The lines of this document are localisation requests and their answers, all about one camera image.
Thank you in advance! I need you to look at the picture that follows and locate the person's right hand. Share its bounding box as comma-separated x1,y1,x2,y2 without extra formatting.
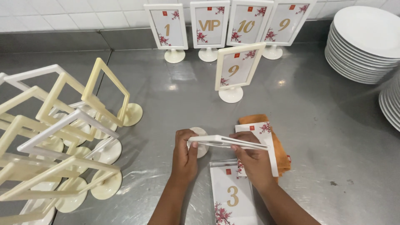
229,131,278,190

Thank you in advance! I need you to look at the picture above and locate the person's left hand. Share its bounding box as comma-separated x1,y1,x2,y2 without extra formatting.
171,128,199,182

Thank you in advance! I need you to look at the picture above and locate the white frame stand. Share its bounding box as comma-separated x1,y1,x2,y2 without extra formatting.
187,126,270,159

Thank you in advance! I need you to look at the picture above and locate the orange cloth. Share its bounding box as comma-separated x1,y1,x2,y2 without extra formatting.
238,114,292,184

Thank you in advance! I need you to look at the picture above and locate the white floral card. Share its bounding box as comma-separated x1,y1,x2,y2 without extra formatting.
235,121,279,178

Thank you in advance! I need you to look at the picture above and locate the clear sleeve with floral card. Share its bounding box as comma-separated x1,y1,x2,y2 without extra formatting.
209,159,265,225

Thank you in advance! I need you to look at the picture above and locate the cream framed table sign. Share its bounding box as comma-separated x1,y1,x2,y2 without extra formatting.
214,42,267,104

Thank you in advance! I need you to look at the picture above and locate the group of empty cream frames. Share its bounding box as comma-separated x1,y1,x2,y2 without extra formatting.
0,57,144,225

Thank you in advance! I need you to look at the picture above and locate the white framed table sign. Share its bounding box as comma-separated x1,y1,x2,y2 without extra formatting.
226,0,274,47
190,0,231,63
261,0,318,60
144,3,189,64

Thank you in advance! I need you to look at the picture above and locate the low stack of white plates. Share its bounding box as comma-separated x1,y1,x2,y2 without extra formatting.
378,75,400,133

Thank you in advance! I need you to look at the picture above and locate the tall stack of white plates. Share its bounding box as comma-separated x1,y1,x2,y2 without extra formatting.
324,6,400,85

